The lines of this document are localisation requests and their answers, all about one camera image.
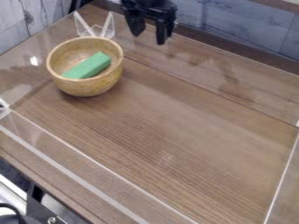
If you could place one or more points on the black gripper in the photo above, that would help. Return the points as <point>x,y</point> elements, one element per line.
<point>159,10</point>

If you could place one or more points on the green rectangular stick block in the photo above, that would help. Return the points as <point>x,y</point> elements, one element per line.
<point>88,67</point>

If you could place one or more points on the wooden bowl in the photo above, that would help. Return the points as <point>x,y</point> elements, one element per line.
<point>69,53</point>

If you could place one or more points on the clear acrylic tray walls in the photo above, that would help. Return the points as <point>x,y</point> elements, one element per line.
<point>189,143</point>

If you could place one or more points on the black table leg bracket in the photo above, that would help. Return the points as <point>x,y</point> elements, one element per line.
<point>36,210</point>

